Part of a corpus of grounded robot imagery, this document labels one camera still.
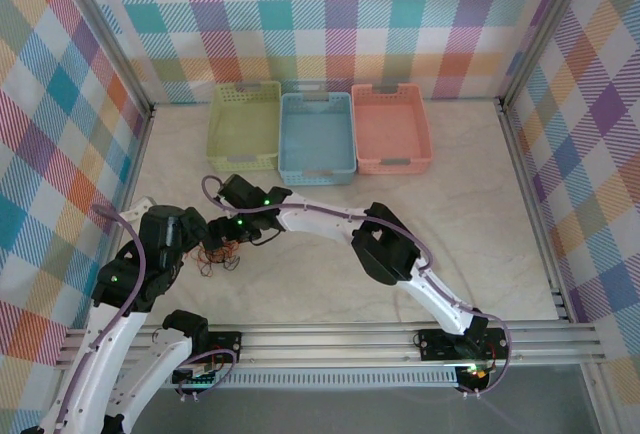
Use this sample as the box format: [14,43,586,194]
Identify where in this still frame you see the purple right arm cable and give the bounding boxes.
[200,175,514,398]

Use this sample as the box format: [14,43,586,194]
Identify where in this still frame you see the thin orange cable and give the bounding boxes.
[197,248,226,279]
[192,241,240,278]

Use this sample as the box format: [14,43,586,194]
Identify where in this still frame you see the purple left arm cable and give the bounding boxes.
[91,205,237,430]

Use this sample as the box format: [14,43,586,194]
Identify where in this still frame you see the grey slotted cable duct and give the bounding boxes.
[149,371,461,391]

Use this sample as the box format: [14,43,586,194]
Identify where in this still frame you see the light blue perforated plastic basket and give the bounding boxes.
[276,91,359,188]

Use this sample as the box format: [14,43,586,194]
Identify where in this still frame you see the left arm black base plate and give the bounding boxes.
[207,331,244,362]

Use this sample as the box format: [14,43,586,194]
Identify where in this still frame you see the aluminium mounting rail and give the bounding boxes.
[54,321,607,370]

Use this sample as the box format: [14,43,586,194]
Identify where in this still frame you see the aluminium frame post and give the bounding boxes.
[52,0,157,114]
[497,0,599,110]

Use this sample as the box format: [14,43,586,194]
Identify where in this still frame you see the aluminium side rail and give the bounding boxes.
[99,103,157,245]
[496,97,576,324]

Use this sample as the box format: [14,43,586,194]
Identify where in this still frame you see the aluminium frame leg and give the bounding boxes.
[579,364,619,434]

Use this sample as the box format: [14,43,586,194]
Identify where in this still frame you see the light green perforated plastic basket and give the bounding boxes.
[205,80,284,174]

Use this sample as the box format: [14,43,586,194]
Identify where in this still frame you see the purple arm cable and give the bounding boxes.
[200,175,514,398]
[91,205,237,430]

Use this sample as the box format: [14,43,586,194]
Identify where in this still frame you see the pink perforated plastic basket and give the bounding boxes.
[349,82,435,176]

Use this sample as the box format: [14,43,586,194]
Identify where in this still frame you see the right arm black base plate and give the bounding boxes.
[416,327,512,361]

